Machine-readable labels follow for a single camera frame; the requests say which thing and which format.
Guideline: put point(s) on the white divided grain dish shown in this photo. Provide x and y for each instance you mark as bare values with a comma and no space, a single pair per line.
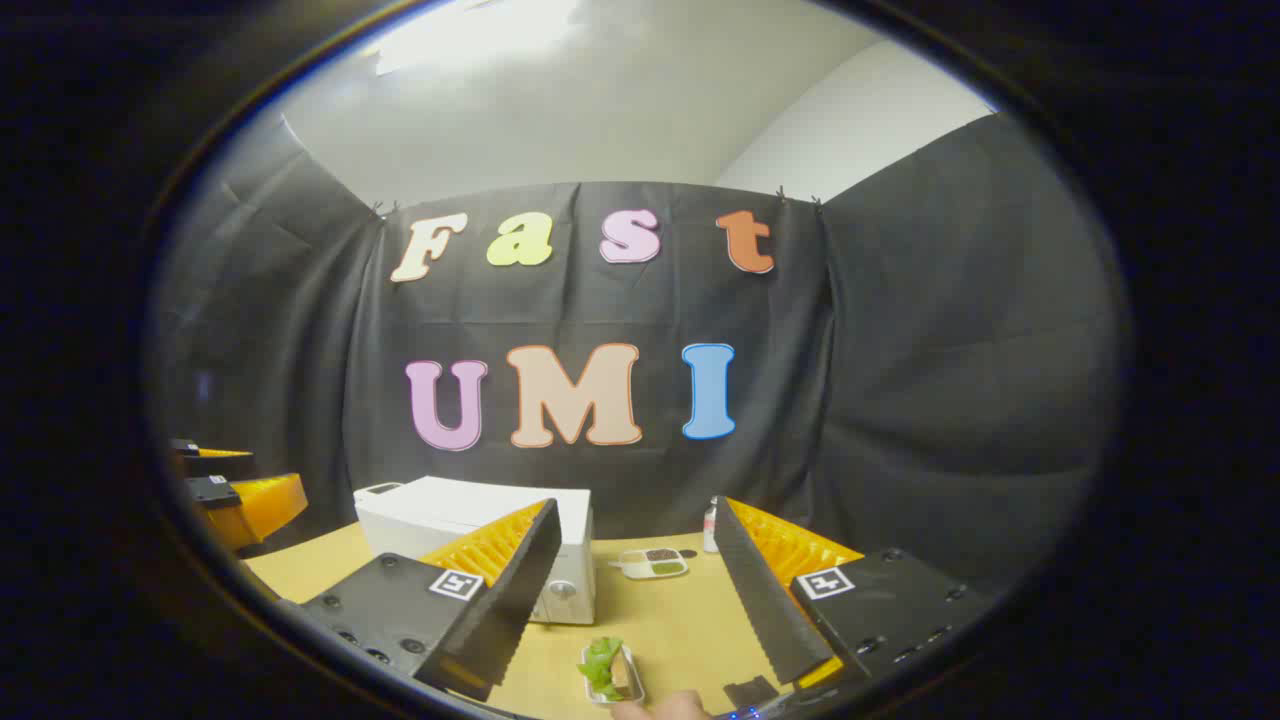
650,565

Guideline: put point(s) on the black backdrop cloth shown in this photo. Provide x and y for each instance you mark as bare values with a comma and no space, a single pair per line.
900,400

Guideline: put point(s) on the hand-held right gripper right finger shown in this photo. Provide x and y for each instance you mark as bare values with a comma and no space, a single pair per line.
765,610

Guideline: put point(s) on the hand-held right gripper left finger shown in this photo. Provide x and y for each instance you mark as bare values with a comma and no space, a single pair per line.
510,610

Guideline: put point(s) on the white microwave oven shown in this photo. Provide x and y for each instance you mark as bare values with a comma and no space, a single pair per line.
450,505

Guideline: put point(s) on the lettuce sandwich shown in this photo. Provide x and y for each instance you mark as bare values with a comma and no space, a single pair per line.
603,665

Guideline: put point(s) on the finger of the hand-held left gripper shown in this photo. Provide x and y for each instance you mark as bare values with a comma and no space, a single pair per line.
220,466
265,505

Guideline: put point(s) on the small pink label bottle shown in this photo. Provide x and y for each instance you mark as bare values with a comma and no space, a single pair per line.
710,530

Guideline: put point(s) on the black table edge bracket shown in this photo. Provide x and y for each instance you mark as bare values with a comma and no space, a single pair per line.
750,692

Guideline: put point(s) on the small white tray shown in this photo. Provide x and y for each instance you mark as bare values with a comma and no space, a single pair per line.
638,688

